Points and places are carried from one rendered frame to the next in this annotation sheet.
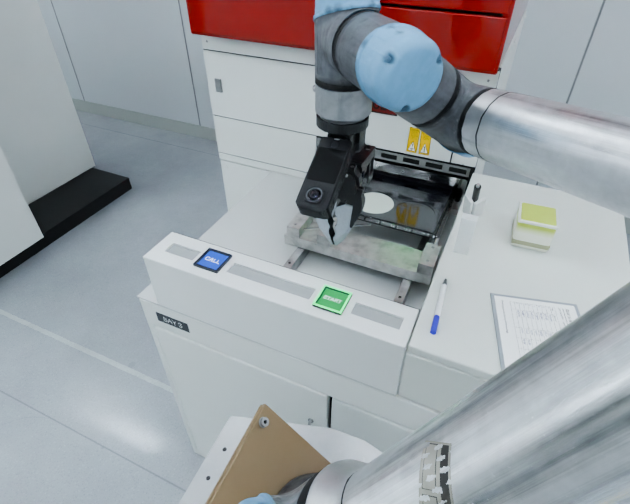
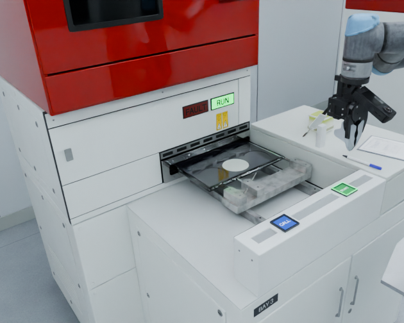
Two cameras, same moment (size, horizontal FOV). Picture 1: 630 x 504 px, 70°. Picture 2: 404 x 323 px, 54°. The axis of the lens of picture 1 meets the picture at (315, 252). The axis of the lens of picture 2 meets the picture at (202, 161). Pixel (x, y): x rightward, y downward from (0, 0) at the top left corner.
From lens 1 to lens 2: 1.14 m
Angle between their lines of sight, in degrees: 51
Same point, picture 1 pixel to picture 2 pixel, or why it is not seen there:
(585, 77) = not seen: hidden behind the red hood
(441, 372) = (395, 181)
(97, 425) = not seen: outside the picture
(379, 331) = (373, 182)
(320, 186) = (383, 106)
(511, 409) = not seen: outside the picture
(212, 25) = (75, 100)
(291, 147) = (140, 172)
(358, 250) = (274, 185)
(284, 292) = (330, 203)
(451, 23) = (236, 45)
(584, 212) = (306, 113)
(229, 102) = (80, 165)
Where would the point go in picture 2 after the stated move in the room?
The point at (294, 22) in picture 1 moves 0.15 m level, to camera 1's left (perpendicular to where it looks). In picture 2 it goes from (148, 74) to (118, 86)
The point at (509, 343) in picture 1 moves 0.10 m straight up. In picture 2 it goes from (392, 154) to (397, 127)
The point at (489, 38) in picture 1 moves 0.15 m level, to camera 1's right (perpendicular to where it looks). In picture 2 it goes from (253, 47) to (267, 40)
